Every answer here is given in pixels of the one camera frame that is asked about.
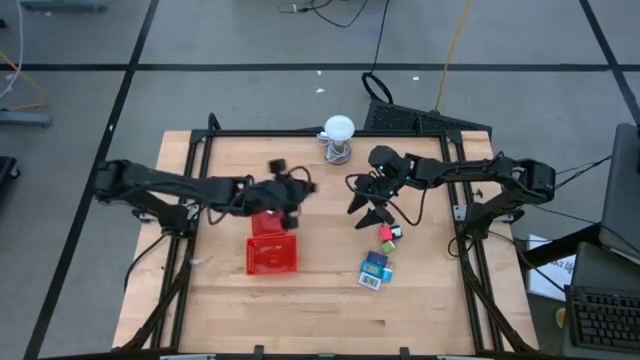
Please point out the grey metal stand foot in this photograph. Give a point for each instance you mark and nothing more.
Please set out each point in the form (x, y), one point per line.
(25, 119)
(65, 5)

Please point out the dark grey laptop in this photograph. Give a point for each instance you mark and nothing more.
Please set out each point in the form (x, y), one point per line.
(610, 270)

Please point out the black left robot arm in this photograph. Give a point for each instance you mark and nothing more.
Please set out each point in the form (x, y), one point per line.
(150, 180)

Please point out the white paper sheet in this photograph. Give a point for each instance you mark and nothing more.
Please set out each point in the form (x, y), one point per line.
(550, 280)

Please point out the black chair base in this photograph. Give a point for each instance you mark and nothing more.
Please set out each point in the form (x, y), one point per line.
(6, 170)

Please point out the black computer keyboard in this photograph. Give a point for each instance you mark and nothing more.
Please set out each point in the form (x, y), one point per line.
(605, 320)

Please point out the small yellow object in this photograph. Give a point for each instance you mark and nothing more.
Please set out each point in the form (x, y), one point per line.
(560, 317)

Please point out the small light blue box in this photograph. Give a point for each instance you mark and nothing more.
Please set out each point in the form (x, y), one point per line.
(387, 274)

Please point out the black perforated computer tower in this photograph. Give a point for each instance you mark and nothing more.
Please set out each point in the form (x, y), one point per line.
(400, 119)

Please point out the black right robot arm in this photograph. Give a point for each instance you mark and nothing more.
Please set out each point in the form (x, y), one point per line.
(475, 170)

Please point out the white box with label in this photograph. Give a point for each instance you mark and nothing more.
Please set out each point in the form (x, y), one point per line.
(370, 282)

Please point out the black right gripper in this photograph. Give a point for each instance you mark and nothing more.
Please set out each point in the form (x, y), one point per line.
(380, 187)

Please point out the teal box with label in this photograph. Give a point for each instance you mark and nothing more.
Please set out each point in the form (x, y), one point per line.
(371, 269)

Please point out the black table edge clamp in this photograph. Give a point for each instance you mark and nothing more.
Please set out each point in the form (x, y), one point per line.
(404, 352)
(258, 351)

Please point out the small black white box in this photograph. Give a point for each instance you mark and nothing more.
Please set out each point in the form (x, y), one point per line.
(396, 232)

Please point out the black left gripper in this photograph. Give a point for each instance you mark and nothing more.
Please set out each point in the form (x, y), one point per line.
(272, 197)

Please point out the white mushroom table lamp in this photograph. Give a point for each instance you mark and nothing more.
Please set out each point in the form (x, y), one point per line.
(339, 127)

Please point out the large red plastic basket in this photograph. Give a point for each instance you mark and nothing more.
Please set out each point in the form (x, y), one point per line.
(271, 255)

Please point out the black desk beam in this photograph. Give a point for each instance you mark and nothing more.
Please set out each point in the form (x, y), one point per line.
(565, 247)

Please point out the grey monitor panel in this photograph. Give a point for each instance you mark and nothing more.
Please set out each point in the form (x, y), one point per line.
(622, 200)

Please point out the black aluminium table frame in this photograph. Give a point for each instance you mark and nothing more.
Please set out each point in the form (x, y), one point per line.
(325, 133)

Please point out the small red plastic basket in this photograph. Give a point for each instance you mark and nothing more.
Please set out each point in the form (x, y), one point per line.
(267, 225)

